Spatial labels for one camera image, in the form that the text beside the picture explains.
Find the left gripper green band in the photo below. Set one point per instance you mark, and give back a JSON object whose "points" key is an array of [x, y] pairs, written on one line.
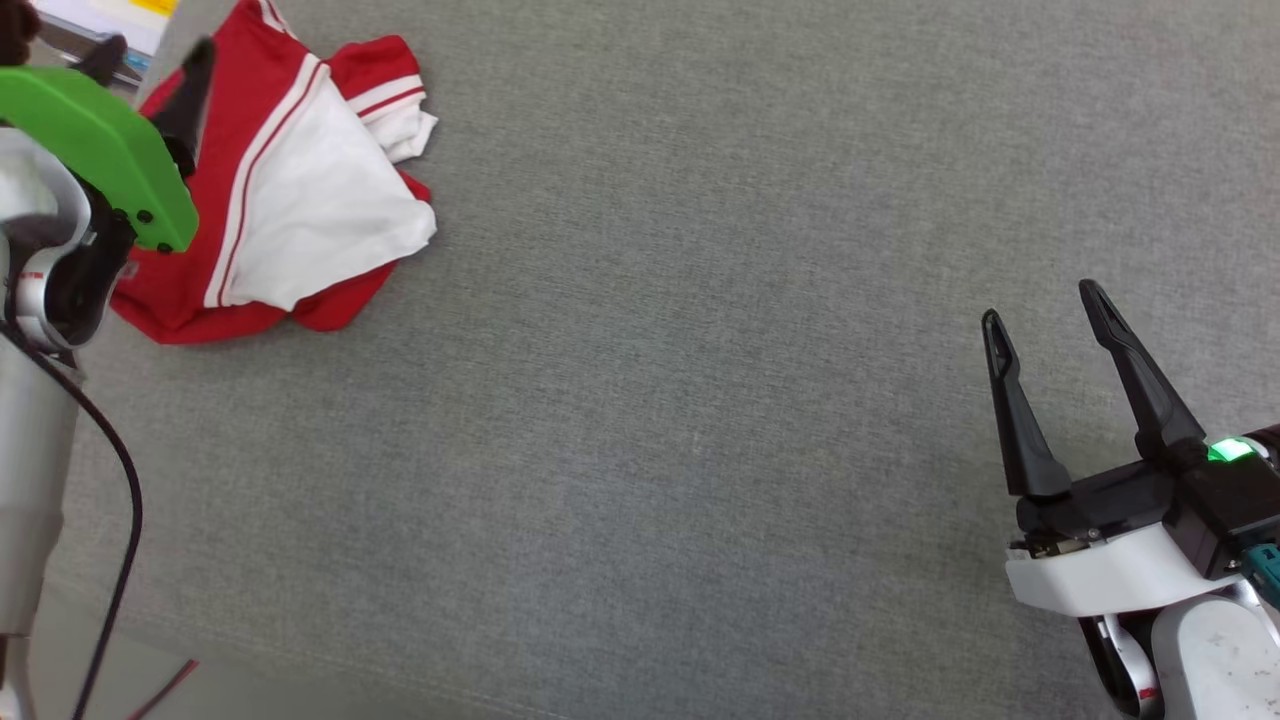
{"points": [[110, 145]]}

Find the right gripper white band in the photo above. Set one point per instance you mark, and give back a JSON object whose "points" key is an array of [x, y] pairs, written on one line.
{"points": [[1130, 570]]}

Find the red and white garment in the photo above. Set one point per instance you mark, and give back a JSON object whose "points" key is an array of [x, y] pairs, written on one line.
{"points": [[320, 200]]}

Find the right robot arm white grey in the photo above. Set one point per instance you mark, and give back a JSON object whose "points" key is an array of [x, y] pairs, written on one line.
{"points": [[1215, 655]]}

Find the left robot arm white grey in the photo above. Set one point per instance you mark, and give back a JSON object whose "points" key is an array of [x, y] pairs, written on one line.
{"points": [[30, 450]]}

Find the white paper sheet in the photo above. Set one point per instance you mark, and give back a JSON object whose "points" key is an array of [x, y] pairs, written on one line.
{"points": [[110, 18]]}

